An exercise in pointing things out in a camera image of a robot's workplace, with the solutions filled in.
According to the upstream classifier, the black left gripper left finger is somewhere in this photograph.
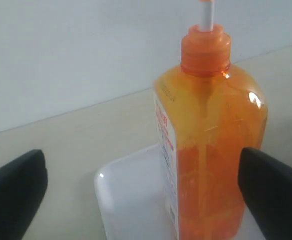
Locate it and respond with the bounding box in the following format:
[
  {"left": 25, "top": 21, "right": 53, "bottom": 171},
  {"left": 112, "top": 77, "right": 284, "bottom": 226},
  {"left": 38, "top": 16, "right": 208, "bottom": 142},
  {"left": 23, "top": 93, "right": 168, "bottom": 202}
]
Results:
[{"left": 0, "top": 149, "right": 48, "bottom": 240}]

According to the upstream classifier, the orange dish soap pump bottle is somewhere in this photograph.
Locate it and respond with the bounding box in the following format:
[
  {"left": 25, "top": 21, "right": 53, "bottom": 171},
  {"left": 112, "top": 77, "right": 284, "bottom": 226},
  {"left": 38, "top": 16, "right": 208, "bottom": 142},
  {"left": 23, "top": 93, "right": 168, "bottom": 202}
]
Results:
[{"left": 153, "top": 0, "right": 268, "bottom": 240}]

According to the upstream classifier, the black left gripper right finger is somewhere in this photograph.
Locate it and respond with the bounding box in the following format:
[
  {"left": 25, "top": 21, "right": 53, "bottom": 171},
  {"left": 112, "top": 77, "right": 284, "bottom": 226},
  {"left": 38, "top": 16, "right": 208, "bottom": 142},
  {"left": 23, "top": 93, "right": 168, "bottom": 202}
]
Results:
[{"left": 238, "top": 147, "right": 292, "bottom": 240}]

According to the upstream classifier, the white rectangular plastic tray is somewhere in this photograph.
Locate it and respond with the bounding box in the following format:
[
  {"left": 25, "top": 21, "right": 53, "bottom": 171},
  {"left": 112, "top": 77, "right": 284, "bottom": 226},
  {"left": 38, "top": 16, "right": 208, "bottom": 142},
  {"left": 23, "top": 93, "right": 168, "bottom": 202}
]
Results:
[{"left": 94, "top": 144, "right": 175, "bottom": 240}]

